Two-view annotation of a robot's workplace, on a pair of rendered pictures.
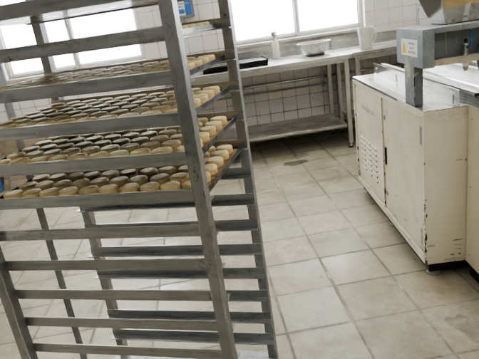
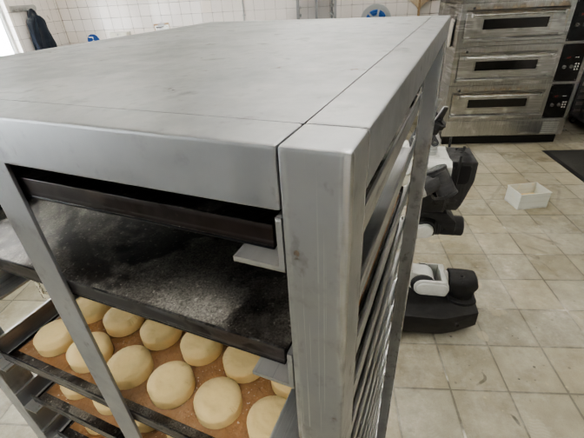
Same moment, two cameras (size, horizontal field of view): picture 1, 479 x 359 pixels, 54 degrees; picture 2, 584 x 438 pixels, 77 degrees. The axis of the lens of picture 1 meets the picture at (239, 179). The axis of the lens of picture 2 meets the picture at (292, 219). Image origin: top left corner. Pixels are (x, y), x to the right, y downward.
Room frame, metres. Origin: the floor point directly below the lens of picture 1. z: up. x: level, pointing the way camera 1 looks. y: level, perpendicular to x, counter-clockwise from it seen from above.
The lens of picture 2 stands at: (1.16, 0.82, 1.87)
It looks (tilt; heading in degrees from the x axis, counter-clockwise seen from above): 32 degrees down; 279
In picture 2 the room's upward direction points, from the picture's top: 3 degrees counter-clockwise
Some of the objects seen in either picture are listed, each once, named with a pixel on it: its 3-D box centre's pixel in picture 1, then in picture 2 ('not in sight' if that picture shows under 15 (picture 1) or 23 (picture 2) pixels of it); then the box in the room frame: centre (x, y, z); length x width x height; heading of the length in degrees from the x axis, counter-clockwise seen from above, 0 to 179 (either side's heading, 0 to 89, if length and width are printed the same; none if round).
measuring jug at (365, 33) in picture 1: (366, 37); not in sight; (4.61, -1.39, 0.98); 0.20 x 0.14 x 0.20; 43
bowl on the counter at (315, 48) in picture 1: (314, 48); not in sight; (4.72, -0.90, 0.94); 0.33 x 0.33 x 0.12
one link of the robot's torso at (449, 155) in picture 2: not in sight; (439, 177); (0.66, -1.05, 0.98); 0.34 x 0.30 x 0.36; 87
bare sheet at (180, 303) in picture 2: not in sight; (242, 150); (1.30, 0.33, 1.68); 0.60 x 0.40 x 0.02; 75
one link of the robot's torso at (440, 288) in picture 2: not in sight; (428, 278); (0.61, -1.04, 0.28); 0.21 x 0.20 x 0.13; 177
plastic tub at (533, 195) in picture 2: not in sight; (527, 195); (-0.59, -2.56, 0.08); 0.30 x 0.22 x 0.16; 13
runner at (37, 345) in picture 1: (127, 347); not in sight; (1.11, 0.38, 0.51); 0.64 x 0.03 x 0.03; 75
